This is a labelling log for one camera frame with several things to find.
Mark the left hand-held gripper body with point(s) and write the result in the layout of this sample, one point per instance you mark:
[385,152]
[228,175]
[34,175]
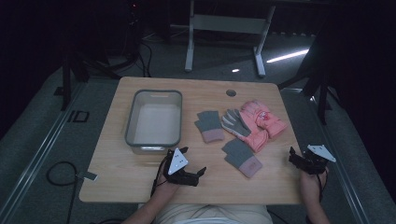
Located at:
[179,175]

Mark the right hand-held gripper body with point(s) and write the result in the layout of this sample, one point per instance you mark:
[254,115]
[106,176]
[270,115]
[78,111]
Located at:
[314,160]

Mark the grey fingerless glove pink cuff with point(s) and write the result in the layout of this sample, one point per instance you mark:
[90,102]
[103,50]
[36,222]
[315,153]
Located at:
[210,126]
[241,157]

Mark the grey-rimmed clear plastic bin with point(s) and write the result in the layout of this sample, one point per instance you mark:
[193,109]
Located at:
[155,121]

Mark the pink glove with cartoon print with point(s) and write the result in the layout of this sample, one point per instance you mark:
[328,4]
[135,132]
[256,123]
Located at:
[263,116]

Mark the pink glove with grey palm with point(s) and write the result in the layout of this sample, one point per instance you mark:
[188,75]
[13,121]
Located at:
[241,127]

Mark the person's left hand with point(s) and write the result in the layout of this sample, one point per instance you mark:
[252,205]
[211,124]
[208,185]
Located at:
[165,183]

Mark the person's right hand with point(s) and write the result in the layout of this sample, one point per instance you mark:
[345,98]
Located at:
[311,183]

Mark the person's beige clothing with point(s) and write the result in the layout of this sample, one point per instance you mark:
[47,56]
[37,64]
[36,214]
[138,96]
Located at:
[211,214]

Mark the black tripod stand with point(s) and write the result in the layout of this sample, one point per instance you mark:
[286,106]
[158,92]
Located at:
[77,68]
[317,77]

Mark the small silver metal tag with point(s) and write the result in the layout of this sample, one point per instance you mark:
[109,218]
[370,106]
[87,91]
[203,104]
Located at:
[88,176]

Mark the metal floor rail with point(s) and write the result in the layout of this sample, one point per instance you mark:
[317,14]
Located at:
[34,161]
[339,161]

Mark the white metal desk frame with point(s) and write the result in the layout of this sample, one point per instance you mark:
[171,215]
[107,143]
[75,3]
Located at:
[229,25]

